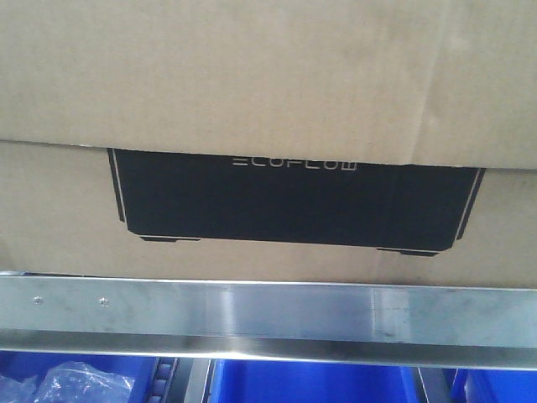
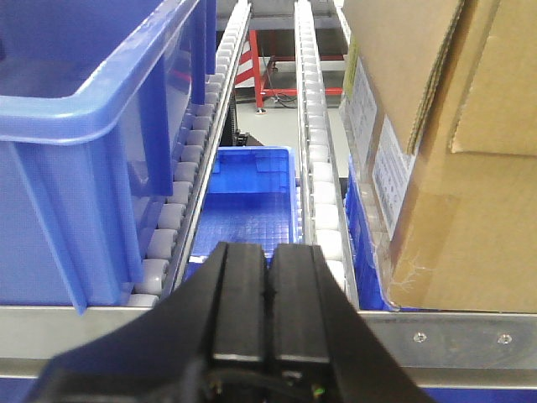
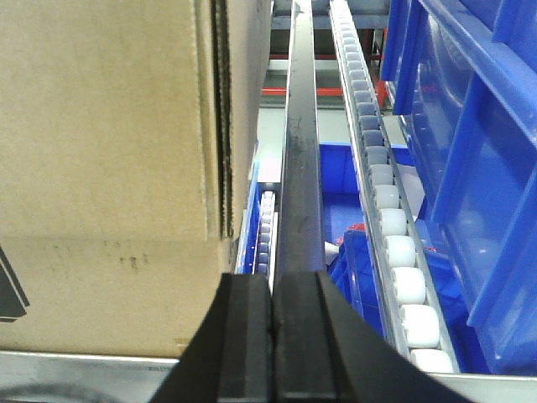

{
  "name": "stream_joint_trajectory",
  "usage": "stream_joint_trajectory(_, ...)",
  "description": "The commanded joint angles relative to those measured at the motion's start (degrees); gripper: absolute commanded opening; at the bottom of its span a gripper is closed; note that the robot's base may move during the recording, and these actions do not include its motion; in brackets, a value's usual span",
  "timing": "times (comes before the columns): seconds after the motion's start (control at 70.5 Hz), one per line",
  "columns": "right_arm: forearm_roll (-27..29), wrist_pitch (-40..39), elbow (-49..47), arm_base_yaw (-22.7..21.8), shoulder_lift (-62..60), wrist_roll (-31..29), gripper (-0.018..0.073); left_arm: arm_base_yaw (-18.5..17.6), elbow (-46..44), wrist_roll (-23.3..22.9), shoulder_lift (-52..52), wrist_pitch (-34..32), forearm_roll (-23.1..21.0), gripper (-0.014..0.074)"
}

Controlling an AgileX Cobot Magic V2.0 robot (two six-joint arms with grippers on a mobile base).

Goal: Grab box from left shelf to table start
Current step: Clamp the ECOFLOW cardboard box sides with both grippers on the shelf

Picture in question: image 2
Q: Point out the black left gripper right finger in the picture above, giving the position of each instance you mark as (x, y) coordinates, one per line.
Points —
(319, 335)

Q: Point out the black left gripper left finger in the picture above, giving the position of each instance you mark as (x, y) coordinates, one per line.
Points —
(202, 343)

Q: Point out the brown cardboard box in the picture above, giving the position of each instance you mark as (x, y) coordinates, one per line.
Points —
(451, 157)

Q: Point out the blue bin under box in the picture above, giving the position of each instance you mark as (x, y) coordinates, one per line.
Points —
(370, 294)

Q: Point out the right white roller track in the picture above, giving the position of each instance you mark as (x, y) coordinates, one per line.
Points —
(322, 212)

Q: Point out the white roller track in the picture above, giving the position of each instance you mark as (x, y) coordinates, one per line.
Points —
(322, 212)
(167, 256)

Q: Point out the left white roller track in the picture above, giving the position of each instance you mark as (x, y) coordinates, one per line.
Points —
(167, 256)

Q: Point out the lower blue plastic bin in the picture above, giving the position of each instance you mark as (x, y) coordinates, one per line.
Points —
(251, 198)

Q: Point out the large blue plastic bin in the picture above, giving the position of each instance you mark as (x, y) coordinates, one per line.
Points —
(93, 98)

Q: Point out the metal shelf front rail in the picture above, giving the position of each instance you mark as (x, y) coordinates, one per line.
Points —
(460, 350)

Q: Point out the red metal frame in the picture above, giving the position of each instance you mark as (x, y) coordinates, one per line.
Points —
(267, 69)

